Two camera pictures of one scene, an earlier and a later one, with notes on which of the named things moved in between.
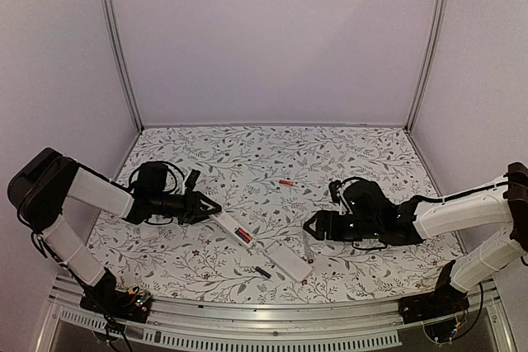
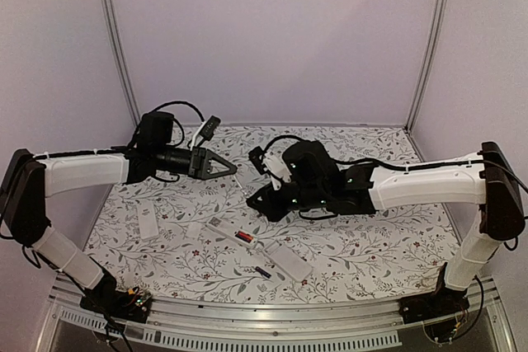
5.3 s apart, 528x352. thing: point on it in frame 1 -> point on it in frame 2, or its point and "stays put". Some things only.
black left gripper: (193, 212) -> (200, 169)
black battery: (243, 237) stays put
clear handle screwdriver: (309, 251) -> (247, 191)
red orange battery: (245, 234) stays put
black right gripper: (322, 217) -> (266, 206)
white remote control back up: (297, 267) stays put
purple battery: (263, 272) stays put
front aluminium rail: (352, 326) stays put
